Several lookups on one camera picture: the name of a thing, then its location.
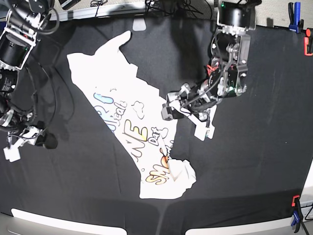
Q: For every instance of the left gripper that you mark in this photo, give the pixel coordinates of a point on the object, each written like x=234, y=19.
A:
x=196, y=100

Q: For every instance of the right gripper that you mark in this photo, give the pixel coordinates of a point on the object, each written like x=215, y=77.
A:
x=19, y=127

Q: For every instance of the white printed t-shirt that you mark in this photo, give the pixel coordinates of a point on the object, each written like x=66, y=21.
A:
x=131, y=109

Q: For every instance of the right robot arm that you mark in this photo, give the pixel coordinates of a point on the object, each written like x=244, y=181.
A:
x=24, y=20

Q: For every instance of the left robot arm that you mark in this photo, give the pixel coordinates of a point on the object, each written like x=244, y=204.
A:
x=227, y=70

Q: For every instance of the grey cloth clip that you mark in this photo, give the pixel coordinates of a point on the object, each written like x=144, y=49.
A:
x=139, y=24

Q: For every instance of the black table cloth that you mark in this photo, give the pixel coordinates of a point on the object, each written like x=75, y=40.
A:
x=257, y=161

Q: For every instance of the red clamp top right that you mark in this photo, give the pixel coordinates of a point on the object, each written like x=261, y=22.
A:
x=308, y=42

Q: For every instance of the red blue clamp bottom right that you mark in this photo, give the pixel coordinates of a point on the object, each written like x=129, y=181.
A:
x=297, y=213

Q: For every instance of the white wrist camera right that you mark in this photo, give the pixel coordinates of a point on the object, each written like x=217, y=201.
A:
x=11, y=152

